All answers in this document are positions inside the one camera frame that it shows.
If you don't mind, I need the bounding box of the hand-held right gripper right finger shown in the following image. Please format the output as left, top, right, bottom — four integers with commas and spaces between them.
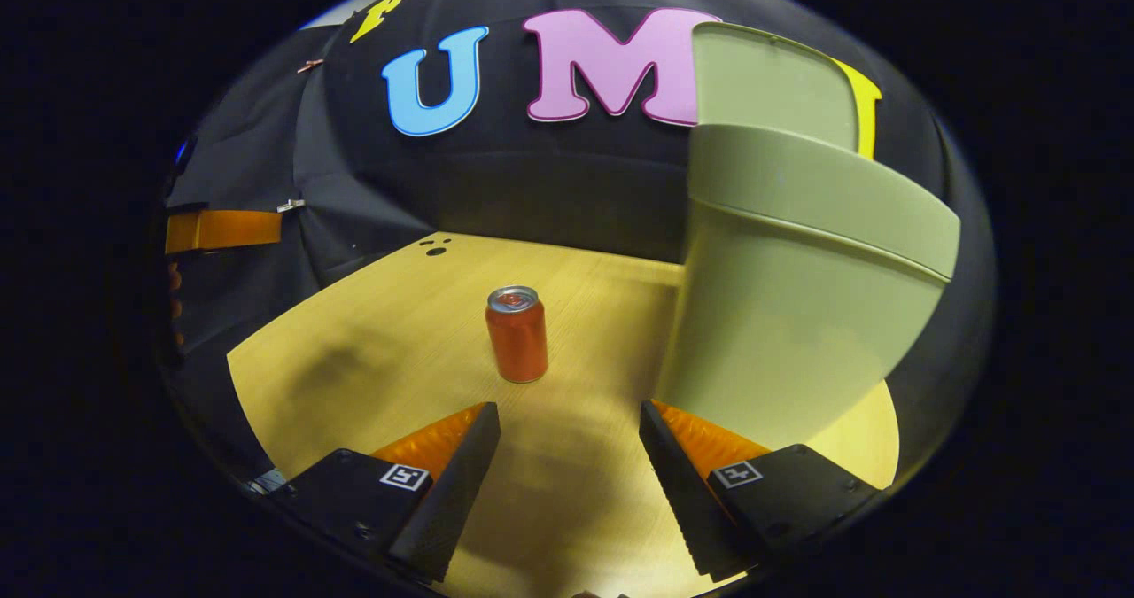
640, 400, 880, 581

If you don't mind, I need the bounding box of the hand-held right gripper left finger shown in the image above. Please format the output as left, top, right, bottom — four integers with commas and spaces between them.
266, 402, 501, 583

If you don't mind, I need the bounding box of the orange pop can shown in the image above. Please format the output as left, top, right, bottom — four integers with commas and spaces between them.
485, 285, 548, 384

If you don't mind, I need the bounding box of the green desktop garbage bin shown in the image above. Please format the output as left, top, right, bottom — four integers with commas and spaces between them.
654, 22, 962, 453

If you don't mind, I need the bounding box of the wooden desktop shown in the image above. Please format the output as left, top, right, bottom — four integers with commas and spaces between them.
227, 231, 900, 597

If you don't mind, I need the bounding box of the black backdrop cloth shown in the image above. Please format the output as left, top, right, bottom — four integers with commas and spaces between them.
159, 0, 993, 484

